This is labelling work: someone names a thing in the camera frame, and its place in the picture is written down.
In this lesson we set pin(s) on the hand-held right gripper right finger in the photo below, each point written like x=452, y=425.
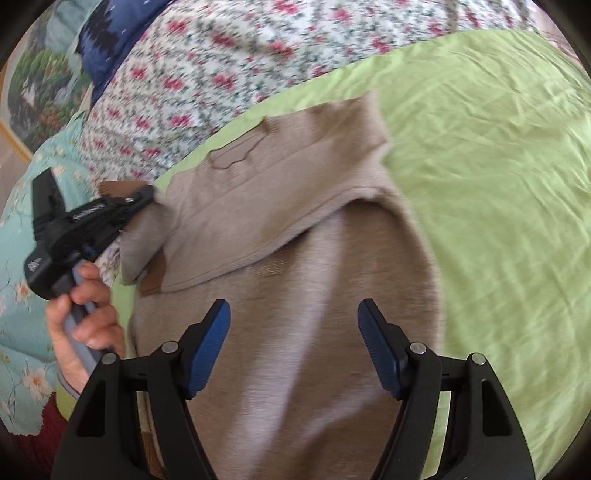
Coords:
x=376, y=346

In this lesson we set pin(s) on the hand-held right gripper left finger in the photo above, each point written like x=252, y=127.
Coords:
x=212, y=341

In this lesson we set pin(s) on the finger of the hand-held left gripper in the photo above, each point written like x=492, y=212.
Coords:
x=124, y=201
x=115, y=230

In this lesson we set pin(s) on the beige knit sweater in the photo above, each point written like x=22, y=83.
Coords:
x=286, y=300

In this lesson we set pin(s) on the person's left hand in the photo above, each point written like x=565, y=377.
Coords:
x=106, y=327

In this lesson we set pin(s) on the teal floral pillow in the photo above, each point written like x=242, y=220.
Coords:
x=18, y=332

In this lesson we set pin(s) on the gold framed landscape picture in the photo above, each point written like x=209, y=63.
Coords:
x=41, y=78

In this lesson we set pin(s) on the dark blue cloth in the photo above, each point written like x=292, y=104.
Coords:
x=111, y=41

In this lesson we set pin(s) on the pink floral white quilt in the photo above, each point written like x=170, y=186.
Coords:
x=221, y=69

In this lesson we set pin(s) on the green bed sheet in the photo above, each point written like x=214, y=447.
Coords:
x=485, y=184

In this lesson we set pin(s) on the dark red garment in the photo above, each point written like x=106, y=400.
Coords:
x=41, y=438

